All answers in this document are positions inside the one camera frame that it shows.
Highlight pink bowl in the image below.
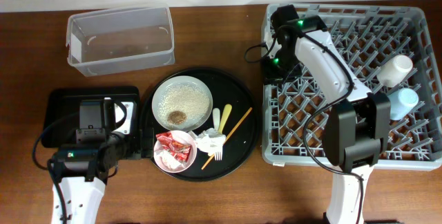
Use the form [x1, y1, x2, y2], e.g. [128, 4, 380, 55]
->
[153, 131, 198, 174]

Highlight red snack wrapper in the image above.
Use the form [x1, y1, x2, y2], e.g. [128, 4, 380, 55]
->
[156, 132, 191, 162]

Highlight white napkin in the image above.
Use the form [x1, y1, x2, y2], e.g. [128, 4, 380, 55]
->
[189, 128, 226, 156]

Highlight white plastic cup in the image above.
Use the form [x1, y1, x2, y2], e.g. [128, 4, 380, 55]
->
[376, 55, 413, 88]

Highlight light blue cup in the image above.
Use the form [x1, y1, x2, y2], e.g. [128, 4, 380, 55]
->
[388, 88, 419, 121]

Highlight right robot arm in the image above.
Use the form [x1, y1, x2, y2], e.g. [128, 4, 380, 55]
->
[267, 10, 391, 223]

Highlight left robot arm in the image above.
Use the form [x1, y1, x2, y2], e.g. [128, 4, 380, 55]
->
[47, 97, 152, 223]

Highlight grey dishwasher rack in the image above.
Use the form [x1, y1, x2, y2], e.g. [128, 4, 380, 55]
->
[262, 3, 441, 171]

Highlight clear plastic waste bin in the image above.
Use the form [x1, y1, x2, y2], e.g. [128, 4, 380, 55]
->
[66, 4, 175, 77]

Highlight brown food patty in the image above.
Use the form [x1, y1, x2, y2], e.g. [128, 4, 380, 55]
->
[167, 111, 187, 125]

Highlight grey plate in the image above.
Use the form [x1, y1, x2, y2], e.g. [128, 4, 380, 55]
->
[151, 75, 213, 131]

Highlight wooden chopstick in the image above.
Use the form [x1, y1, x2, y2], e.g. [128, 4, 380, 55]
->
[201, 107, 253, 170]

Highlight white rice pile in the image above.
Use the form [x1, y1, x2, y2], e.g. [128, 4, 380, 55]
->
[158, 84, 210, 124]

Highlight black rectangular tray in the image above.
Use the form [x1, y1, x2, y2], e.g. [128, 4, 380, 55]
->
[41, 86, 140, 148]

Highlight round black serving tray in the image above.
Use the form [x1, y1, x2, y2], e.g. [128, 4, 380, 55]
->
[140, 68, 261, 182]

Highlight yellow plastic knife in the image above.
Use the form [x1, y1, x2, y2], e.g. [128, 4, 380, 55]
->
[206, 104, 233, 157]

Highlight white plastic fork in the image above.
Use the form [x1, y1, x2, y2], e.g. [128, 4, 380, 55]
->
[212, 108, 222, 160]

